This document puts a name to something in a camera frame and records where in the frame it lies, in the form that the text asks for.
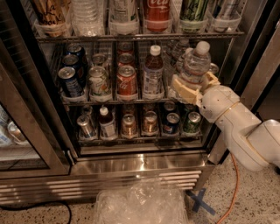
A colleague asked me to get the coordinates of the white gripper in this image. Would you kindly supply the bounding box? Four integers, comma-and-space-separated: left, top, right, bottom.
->
171, 72, 240, 123

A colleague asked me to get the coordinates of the clear water bottle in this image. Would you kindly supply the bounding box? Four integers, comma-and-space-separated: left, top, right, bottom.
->
179, 41, 211, 89
171, 38, 190, 70

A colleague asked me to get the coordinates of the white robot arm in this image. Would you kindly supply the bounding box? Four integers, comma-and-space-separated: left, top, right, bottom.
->
171, 72, 280, 172

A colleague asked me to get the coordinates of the green can bottom shelf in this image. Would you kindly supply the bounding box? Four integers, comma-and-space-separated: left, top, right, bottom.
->
183, 111, 201, 134

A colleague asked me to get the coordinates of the brown tea bottle white cap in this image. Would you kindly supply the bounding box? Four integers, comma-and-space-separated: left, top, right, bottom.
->
143, 45, 164, 99

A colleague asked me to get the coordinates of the orange can shelf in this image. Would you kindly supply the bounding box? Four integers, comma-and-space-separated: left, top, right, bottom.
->
122, 114, 137, 138
143, 111, 158, 135

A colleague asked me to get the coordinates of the green bottle top shelf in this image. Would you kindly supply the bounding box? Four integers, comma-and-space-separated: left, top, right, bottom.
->
179, 0, 208, 32

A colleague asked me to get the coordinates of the dark bottle top shelf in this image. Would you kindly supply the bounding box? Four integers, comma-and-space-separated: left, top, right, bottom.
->
206, 0, 241, 33

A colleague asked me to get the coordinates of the red cola bottle top shelf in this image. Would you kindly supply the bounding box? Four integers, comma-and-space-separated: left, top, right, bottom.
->
143, 0, 170, 32

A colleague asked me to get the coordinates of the front orange can bottom shelf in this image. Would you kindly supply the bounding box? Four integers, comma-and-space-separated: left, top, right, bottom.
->
122, 114, 137, 138

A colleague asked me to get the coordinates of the small tea bottle bottom shelf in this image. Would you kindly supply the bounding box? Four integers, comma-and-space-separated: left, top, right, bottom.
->
99, 106, 117, 140

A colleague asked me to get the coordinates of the white label bottle top shelf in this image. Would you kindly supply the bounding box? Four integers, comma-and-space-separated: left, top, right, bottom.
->
108, 0, 138, 35

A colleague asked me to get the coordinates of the stainless steel fridge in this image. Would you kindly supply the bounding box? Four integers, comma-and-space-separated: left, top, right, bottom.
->
0, 0, 280, 206

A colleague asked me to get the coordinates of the silver can bottom shelf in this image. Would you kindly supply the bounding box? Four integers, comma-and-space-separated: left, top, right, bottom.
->
77, 115, 95, 138

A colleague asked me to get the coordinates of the clear bottle top shelf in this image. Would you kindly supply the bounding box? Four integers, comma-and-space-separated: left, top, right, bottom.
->
71, 0, 104, 37

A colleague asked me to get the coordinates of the glass fridge door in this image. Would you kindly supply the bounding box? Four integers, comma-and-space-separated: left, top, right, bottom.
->
0, 40, 70, 179

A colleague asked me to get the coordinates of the front red cola can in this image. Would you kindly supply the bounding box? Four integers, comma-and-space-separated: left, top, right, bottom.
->
116, 66, 138, 101

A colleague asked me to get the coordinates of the red cola can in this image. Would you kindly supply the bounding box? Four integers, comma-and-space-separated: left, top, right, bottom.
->
116, 66, 138, 101
117, 53, 135, 67
117, 41, 134, 54

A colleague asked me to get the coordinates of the middle red cola can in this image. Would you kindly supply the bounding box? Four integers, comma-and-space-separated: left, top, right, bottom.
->
117, 53, 135, 67

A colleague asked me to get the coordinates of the rear red cola can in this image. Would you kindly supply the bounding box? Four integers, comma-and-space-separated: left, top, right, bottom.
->
117, 41, 134, 54

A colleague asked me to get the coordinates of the front white green soda can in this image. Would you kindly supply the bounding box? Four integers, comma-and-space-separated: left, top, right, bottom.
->
87, 66, 112, 102

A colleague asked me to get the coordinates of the white green soda can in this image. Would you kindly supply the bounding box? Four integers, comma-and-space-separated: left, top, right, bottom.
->
87, 66, 112, 102
91, 53, 109, 70

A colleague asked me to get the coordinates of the rear white green soda can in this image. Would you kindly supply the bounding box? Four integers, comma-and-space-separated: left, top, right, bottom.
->
91, 53, 109, 70

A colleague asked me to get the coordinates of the blue tape cross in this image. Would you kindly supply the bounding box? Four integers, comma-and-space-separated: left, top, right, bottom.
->
186, 188, 215, 215

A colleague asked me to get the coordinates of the clear plastic bin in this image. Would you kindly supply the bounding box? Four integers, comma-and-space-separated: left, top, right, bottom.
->
93, 180, 188, 224

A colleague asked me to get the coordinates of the rear blue soda can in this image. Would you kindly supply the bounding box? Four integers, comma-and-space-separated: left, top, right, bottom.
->
66, 43, 88, 66

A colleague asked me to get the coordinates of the blue soda can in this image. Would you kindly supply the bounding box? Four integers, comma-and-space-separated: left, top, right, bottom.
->
66, 43, 88, 66
62, 54, 86, 88
58, 66, 83, 97

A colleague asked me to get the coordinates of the front blue soda can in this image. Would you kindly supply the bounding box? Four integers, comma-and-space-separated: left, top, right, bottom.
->
58, 66, 83, 97

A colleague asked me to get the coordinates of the middle blue soda can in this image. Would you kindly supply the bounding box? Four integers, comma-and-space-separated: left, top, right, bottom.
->
62, 54, 86, 88

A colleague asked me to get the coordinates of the orange cable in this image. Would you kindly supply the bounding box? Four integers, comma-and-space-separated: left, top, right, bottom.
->
216, 152, 240, 224

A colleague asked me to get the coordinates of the black cable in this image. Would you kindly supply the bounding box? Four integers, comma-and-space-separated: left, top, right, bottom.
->
0, 200, 73, 224

